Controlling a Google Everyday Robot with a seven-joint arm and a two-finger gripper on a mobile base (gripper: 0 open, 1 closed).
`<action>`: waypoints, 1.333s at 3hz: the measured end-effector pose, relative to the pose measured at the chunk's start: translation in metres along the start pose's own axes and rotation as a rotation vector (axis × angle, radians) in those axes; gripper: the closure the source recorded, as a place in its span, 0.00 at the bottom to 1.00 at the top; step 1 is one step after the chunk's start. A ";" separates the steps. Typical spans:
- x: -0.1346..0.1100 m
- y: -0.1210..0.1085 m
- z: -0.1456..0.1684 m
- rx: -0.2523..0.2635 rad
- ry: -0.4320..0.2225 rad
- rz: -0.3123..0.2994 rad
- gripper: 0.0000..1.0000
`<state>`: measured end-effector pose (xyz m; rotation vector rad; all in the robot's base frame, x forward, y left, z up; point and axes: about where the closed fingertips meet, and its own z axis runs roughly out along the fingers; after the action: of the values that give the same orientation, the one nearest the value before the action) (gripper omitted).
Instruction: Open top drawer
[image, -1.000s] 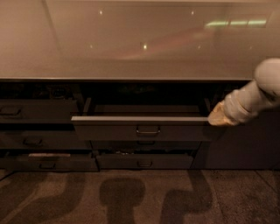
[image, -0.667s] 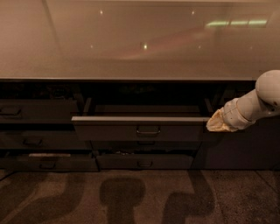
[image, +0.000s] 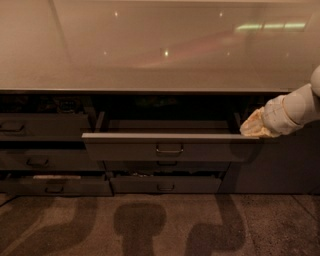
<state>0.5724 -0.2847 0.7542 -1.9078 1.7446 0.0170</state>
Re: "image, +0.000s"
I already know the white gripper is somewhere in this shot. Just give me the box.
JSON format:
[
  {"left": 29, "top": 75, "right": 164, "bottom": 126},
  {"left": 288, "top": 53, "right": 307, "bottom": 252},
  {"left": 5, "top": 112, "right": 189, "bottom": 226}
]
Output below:
[{"left": 240, "top": 95, "right": 302, "bottom": 138}]

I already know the grey cabinet side panel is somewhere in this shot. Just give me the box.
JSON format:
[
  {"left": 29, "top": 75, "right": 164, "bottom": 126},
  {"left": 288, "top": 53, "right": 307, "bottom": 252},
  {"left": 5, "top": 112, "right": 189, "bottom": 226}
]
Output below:
[{"left": 219, "top": 121, "right": 320, "bottom": 194}]

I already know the grey drawer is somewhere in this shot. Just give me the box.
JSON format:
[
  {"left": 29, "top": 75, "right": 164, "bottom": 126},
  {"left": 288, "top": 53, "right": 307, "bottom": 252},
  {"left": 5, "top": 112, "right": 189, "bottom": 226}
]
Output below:
[
  {"left": 0, "top": 175, "right": 113, "bottom": 196},
  {"left": 82, "top": 113, "right": 261, "bottom": 162},
  {"left": 0, "top": 113, "right": 91, "bottom": 141},
  {"left": 110, "top": 176, "right": 221, "bottom": 194},
  {"left": 0, "top": 149, "right": 101, "bottom": 171},
  {"left": 105, "top": 161, "right": 230, "bottom": 172}
]

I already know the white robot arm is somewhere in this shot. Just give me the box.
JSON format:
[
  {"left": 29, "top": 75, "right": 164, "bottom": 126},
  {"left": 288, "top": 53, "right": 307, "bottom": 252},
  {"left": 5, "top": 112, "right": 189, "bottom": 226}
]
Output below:
[{"left": 240, "top": 66, "right": 320, "bottom": 138}]

